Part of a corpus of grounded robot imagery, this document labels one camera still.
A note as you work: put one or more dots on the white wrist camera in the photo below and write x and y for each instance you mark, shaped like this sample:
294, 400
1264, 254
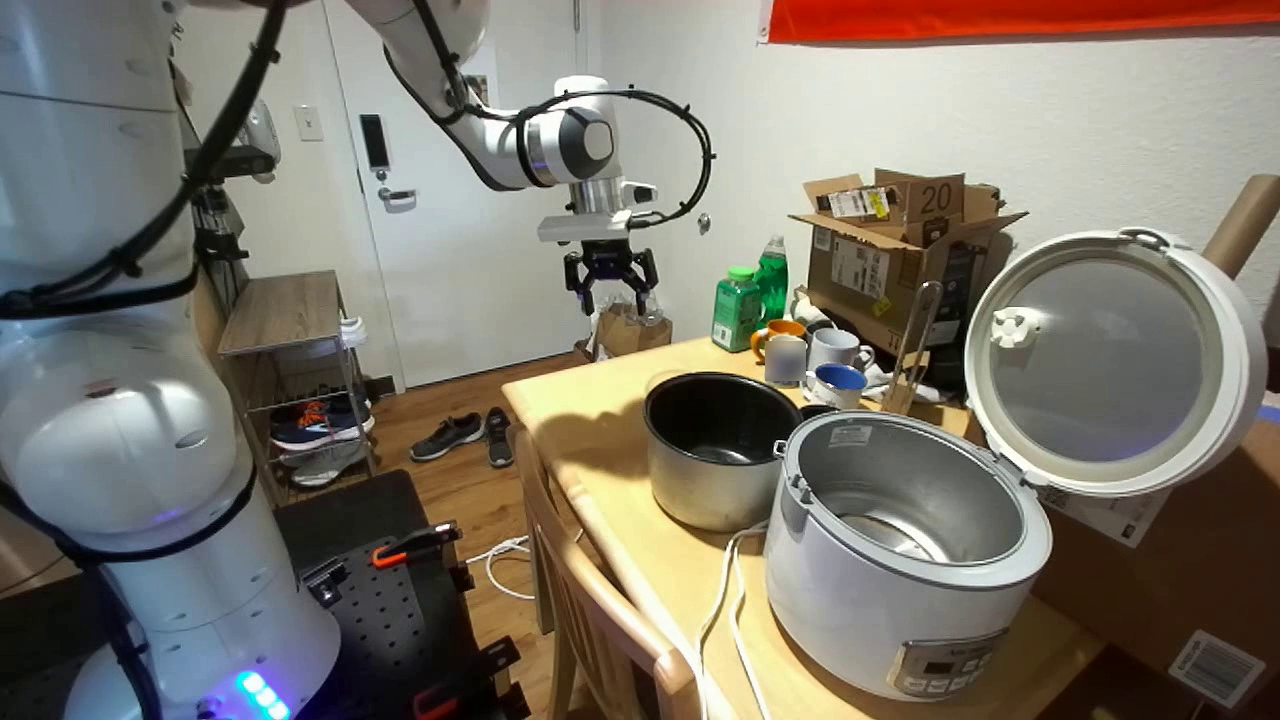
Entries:
601, 225

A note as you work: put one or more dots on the white rice cooker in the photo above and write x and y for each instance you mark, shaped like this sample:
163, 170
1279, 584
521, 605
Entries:
906, 572

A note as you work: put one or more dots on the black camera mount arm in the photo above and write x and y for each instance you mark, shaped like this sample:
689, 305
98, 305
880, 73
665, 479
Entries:
220, 254

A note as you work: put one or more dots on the open cardboard box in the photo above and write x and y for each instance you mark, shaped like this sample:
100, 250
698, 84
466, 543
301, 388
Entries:
880, 261

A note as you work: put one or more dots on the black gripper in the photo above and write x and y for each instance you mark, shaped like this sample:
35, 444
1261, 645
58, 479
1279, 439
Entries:
608, 256

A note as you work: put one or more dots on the shoes on rack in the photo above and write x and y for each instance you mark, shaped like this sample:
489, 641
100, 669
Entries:
321, 441

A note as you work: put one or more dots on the blue patterned mug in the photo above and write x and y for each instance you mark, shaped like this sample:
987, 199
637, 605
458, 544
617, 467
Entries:
786, 360

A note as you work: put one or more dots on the cardboard tube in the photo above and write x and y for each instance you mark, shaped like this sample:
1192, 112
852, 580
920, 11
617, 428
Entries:
1241, 221

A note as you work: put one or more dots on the tall white mug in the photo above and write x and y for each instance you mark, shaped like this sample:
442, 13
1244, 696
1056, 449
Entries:
839, 344

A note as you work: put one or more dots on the orange mug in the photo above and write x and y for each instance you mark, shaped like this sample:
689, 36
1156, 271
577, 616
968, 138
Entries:
772, 331

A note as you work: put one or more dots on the light wooden chair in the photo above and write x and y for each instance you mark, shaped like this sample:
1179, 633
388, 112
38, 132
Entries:
601, 624

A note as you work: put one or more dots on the small cardboard floor box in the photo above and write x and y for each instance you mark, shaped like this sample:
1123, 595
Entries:
632, 331

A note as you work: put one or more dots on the black door keypad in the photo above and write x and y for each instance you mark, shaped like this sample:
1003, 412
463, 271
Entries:
372, 147

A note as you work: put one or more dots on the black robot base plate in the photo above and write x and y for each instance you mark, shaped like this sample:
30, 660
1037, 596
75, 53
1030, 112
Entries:
384, 612

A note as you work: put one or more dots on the dark sneaker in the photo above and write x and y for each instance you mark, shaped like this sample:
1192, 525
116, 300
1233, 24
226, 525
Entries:
445, 439
498, 439

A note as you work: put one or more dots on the green square soap bottle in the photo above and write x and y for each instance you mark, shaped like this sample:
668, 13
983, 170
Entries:
732, 312

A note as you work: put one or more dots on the red wall banner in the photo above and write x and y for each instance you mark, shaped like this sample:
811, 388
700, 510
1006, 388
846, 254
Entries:
1012, 16

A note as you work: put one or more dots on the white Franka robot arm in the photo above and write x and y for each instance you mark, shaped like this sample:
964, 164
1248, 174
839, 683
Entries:
132, 441

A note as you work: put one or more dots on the wooden shoe rack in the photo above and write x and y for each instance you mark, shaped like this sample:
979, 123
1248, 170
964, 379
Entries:
284, 320

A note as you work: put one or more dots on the white mug blue rim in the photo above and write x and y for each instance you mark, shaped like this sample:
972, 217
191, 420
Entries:
839, 384

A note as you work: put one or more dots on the white light switch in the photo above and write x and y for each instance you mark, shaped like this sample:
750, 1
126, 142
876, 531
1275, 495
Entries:
310, 126

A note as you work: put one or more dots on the black camera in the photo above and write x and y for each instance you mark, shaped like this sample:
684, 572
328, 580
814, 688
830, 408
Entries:
253, 158

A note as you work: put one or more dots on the metal pot black interior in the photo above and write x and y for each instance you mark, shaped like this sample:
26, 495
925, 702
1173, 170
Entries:
714, 467

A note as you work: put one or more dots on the brown shipping box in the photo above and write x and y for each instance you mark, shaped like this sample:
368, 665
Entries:
1173, 572

